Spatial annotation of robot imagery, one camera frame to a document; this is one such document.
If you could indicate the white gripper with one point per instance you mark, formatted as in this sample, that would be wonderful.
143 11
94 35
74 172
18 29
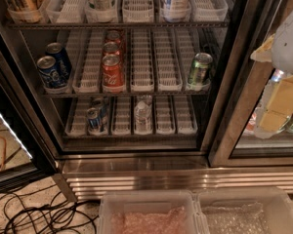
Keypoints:
289 48

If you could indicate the clear water bottle front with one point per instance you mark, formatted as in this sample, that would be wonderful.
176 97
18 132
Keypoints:
143 118

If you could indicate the clear water bottle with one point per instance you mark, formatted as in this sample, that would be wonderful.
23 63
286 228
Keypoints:
143 118
147 99

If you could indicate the clear water bottle rear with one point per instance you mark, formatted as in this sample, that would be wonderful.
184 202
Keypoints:
147 99

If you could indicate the stainless steel fridge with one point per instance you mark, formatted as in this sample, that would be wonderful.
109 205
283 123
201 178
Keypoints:
156 55

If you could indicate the open fridge glass door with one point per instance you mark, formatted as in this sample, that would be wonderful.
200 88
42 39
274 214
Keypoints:
21 160

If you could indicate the green soda can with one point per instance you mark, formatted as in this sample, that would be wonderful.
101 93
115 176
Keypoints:
199 69

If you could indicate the right clear plastic bin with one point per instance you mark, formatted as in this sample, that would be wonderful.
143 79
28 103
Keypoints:
267 210

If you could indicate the clear plastic bin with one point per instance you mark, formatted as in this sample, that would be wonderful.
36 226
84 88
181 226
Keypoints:
267 210
149 212

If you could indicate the red coca-cola can front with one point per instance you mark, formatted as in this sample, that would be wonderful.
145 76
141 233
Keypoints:
112 71

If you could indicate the red coca-cola can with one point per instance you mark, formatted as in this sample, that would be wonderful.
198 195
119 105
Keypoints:
114 36
111 48
112 71

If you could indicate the red coca-cola can middle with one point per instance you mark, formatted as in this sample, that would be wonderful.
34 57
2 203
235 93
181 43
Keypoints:
111 48

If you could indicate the red coca-cola can rear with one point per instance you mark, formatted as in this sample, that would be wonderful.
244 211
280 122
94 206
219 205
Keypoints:
114 36

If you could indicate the left clear plastic bin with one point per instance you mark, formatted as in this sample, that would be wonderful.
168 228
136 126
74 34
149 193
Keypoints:
149 212

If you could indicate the blue can bottom rear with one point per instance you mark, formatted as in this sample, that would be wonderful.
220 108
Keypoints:
101 104

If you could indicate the blue can bottom front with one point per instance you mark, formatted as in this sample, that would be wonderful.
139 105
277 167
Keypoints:
94 119

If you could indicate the blue pepsi can rear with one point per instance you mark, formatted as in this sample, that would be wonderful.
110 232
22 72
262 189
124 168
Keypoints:
58 52

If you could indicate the blue pepsi can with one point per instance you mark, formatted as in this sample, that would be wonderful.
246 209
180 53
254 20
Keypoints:
49 72
58 52

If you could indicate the blue pepsi can front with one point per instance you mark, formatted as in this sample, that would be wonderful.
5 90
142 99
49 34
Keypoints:
49 72

